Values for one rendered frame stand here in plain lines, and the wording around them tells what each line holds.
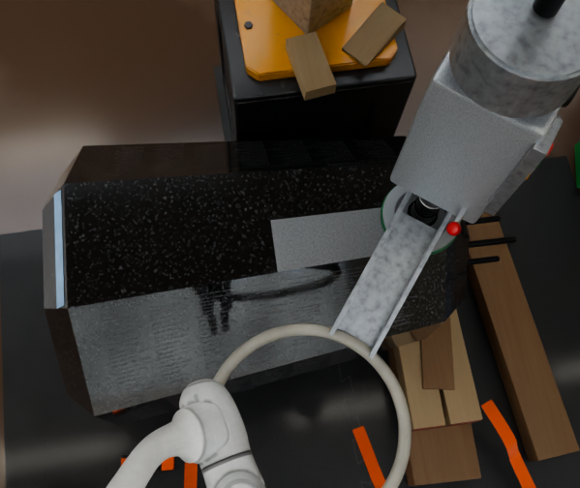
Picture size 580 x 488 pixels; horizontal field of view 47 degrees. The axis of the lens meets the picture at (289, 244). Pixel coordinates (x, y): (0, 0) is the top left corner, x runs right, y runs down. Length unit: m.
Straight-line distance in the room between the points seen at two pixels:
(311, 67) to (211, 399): 1.15
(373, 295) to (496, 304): 1.08
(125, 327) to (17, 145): 1.42
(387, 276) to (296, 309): 0.30
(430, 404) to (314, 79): 1.16
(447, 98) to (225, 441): 0.75
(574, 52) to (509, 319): 1.70
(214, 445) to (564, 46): 0.90
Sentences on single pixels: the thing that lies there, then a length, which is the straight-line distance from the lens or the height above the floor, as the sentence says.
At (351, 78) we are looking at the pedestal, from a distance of 2.22.
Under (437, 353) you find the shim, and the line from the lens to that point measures 2.46.
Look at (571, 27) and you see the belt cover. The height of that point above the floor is 1.74.
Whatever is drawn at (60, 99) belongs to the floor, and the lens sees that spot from 3.15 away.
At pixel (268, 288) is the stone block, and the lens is 1.81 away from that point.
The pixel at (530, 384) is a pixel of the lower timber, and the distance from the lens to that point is 2.68.
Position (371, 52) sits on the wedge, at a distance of 2.22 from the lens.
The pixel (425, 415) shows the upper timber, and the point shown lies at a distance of 2.43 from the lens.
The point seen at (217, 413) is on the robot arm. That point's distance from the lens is 1.32.
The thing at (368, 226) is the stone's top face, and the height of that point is 0.87.
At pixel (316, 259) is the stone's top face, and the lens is 1.81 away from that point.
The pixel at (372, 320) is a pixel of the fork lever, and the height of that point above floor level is 0.96.
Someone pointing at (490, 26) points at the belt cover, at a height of 1.74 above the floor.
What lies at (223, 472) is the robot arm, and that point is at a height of 1.26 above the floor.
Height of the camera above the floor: 2.58
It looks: 70 degrees down
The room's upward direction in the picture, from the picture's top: 7 degrees clockwise
